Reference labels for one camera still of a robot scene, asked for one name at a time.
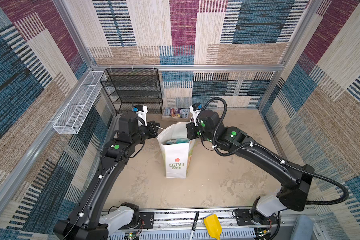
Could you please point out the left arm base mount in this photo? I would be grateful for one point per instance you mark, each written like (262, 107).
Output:
(144, 220)

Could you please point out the grey blue padded stool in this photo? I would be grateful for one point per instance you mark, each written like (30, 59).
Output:
(303, 228)

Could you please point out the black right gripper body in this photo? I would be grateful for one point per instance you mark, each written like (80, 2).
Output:
(194, 131)

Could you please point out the black wire shelf rack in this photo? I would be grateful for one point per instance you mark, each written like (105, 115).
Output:
(129, 87)

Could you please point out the teal snack packet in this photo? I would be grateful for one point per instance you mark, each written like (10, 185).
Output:
(177, 141)

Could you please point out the white wire mesh basket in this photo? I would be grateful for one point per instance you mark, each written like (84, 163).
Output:
(74, 114)

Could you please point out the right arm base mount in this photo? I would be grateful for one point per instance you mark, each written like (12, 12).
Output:
(244, 217)

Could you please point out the black marker pen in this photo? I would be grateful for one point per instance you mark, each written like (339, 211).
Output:
(194, 226)

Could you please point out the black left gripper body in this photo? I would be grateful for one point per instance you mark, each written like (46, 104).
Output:
(150, 132)

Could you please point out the yellow plastic scoop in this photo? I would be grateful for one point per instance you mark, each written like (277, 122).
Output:
(213, 226)

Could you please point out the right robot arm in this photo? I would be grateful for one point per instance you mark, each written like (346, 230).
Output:
(295, 179)

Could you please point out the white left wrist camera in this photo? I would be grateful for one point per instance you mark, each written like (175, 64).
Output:
(141, 111)

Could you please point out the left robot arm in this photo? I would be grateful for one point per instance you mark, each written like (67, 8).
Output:
(86, 222)

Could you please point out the white paper bag with illustration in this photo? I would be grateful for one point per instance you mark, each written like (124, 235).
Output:
(177, 157)

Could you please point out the paperback book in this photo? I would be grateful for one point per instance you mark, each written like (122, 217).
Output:
(176, 114)

